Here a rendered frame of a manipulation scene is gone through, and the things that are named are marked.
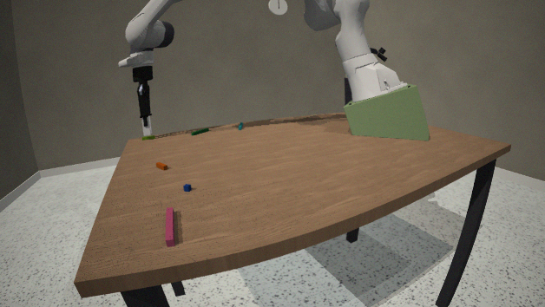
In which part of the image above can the orange rod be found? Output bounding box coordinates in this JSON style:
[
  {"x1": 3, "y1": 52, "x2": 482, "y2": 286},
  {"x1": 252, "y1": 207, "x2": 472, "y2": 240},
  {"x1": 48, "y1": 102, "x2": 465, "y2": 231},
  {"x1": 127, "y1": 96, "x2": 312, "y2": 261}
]
[{"x1": 156, "y1": 162, "x2": 167, "y2": 170}]

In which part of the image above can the pink rod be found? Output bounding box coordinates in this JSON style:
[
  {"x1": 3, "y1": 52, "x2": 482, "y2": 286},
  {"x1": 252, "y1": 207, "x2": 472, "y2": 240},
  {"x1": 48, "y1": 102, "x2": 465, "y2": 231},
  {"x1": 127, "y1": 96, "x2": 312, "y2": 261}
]
[{"x1": 166, "y1": 207, "x2": 175, "y2": 247}]

